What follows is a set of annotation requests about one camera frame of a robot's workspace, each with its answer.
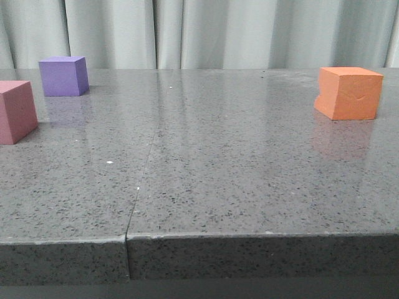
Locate orange foam cube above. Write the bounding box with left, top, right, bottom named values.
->
left=314, top=67, right=383, bottom=120

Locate grey curtain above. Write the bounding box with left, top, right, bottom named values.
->
left=1, top=1, right=398, bottom=69

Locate purple foam cube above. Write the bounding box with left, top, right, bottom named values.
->
left=38, top=56, right=89, bottom=97

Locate pink foam cube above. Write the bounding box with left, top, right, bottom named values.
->
left=1, top=80, right=38, bottom=145

